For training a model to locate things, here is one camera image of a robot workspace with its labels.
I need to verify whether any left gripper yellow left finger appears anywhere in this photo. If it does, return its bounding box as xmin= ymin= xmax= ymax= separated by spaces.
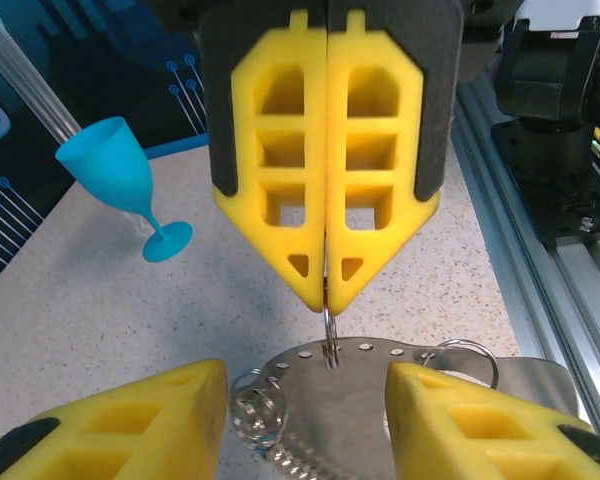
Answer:
xmin=0 ymin=357 xmax=229 ymax=480

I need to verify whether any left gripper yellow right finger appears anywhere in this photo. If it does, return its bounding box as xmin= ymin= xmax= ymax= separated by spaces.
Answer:
xmin=384 ymin=362 xmax=600 ymax=480

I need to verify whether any metal keyring plate with rings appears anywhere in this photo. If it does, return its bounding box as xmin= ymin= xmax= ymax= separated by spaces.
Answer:
xmin=229 ymin=279 xmax=581 ymax=480

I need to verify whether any teal plastic goblet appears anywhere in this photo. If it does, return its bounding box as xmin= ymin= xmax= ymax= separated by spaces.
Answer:
xmin=54 ymin=116 xmax=194 ymax=264

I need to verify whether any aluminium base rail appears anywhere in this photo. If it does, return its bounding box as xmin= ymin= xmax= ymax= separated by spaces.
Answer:
xmin=452 ymin=79 xmax=600 ymax=446

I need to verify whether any aluminium frame post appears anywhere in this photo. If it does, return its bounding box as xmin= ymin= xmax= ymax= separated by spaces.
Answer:
xmin=0 ymin=9 xmax=81 ymax=146

